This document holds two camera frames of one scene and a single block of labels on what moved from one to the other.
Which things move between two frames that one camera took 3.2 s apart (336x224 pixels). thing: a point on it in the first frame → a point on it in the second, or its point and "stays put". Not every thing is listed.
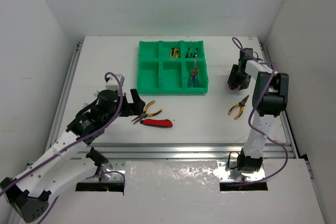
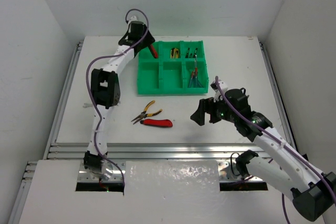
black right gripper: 244,84 → 206,105
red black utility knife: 162,123 stays put
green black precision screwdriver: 187,54 stays put
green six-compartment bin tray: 171,67 stays put
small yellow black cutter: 176,53 stays put
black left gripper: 129,106 → 146,41
